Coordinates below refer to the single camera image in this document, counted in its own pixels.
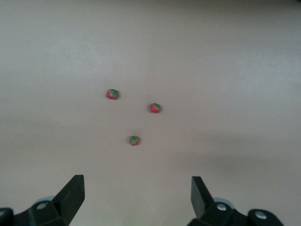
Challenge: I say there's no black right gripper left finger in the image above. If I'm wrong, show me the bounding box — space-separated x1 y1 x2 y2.
0 174 85 226

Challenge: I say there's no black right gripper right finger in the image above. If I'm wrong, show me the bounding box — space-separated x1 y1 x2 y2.
187 176 285 226

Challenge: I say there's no small red strawberry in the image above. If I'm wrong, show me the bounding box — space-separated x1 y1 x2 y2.
105 88 120 101
150 102 163 114
128 135 141 147

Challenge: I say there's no brown table cover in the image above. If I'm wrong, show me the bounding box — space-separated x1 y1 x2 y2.
0 0 301 226

